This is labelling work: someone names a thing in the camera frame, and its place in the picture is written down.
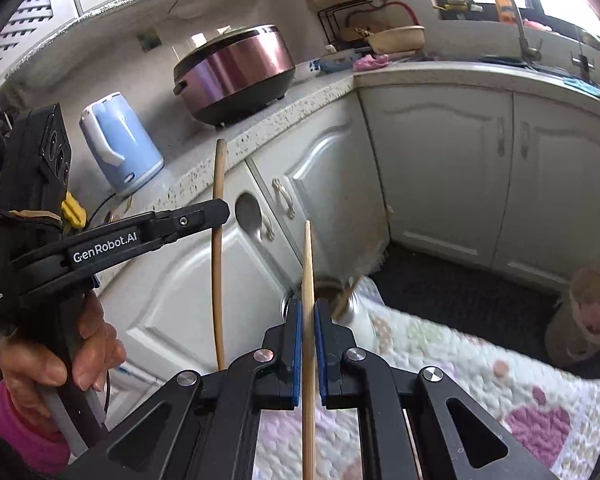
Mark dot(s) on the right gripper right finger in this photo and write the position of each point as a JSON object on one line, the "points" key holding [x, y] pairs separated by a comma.
{"points": [[414, 425]]}

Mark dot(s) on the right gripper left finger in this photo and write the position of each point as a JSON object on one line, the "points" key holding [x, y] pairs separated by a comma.
{"points": [[203, 426]]}

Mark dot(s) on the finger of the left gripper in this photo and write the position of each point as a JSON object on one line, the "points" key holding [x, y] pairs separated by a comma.
{"points": [[81, 256]]}

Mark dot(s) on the bamboo chopstick pair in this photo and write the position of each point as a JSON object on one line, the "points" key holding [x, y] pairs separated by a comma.
{"points": [[342, 302]]}

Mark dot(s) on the large steel spoon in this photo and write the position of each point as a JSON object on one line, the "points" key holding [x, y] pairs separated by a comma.
{"points": [[248, 214]]}

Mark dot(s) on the chrome kitchen faucet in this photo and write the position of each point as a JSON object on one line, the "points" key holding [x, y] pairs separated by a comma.
{"points": [[509, 9]]}

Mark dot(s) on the person's left hand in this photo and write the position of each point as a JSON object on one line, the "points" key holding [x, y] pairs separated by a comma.
{"points": [[26, 365]]}

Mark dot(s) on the blue electric kettle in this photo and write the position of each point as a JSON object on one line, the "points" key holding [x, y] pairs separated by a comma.
{"points": [[120, 144]]}

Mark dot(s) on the white thermos food jar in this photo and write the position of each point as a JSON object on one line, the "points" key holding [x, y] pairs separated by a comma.
{"points": [[354, 315]]}

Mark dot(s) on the woven waste basket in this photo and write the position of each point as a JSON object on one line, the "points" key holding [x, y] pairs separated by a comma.
{"points": [[573, 333]]}

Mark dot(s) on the purple rice cooker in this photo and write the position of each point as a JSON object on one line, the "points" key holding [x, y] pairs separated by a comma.
{"points": [[234, 75]]}

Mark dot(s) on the pink cloth on counter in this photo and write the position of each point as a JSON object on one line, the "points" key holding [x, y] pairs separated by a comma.
{"points": [[371, 62]]}

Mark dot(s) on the teal cloth on counter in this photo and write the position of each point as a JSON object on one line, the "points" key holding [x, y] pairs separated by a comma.
{"points": [[588, 87]]}

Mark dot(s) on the beige ceramic bowl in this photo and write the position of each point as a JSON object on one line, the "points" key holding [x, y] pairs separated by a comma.
{"points": [[397, 40]]}

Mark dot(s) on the small chrome tap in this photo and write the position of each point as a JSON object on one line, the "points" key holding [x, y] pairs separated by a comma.
{"points": [[582, 60]]}

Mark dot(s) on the black wire dish rack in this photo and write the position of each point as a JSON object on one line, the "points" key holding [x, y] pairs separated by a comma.
{"points": [[347, 25]]}

